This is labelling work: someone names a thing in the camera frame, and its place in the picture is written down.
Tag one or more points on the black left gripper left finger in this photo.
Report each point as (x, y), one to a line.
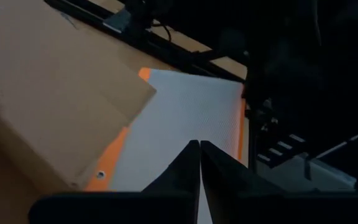
(185, 177)

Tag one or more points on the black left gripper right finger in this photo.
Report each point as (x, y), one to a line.
(222, 180)

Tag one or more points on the white mesh pouch orange trim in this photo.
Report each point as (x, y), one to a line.
(182, 109)

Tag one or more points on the brown cardboard shipping box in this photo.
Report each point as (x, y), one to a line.
(57, 93)

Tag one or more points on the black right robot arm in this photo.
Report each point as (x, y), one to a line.
(291, 77)

